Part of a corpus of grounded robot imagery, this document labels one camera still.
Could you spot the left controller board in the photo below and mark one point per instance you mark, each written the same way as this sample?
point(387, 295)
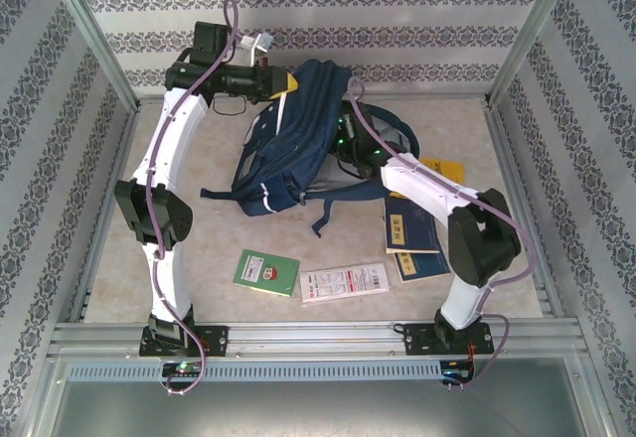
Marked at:
point(183, 368)

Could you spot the aluminium side rail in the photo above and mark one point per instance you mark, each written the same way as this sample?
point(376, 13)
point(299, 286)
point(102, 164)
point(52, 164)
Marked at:
point(510, 169)
point(120, 169)

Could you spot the aluminium frame post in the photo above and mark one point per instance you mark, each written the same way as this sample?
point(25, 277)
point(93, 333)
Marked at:
point(94, 40)
point(531, 40)

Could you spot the white ruler set packet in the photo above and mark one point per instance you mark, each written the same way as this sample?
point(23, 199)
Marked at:
point(343, 283)

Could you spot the green notebook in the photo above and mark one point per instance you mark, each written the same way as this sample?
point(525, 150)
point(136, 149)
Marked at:
point(266, 273)

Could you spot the controller board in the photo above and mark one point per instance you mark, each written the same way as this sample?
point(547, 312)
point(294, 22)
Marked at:
point(183, 368)
point(454, 371)

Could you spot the navy blue backpack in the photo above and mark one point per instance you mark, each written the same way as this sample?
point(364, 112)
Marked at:
point(298, 149)

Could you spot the aluminium mounting rail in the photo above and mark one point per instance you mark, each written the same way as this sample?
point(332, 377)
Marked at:
point(318, 337)

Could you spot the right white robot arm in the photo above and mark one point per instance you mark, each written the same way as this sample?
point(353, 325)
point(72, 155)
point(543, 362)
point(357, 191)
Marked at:
point(422, 179)

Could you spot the right controller board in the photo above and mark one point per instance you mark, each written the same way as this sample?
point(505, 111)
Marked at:
point(454, 371)

